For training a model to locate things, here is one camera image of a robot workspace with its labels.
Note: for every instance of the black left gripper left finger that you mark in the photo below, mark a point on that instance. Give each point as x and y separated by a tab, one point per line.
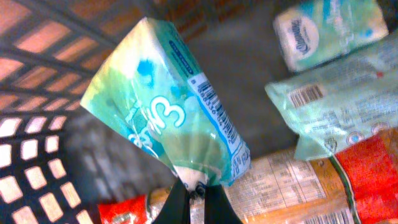
176	209

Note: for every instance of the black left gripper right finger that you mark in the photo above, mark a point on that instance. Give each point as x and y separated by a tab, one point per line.
218	209

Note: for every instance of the green tissue pack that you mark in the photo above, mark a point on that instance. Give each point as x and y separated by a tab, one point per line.
152	91
315	32

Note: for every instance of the orange red snack bag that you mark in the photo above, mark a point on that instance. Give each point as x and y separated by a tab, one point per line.
358	185

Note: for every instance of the mint green wipes pack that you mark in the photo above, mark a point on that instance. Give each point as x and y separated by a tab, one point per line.
342	103

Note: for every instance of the red packet in basket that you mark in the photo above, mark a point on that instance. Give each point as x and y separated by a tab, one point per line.
131	211

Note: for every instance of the dark grey plastic basket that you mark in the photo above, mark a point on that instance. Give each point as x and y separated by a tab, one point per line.
58	161

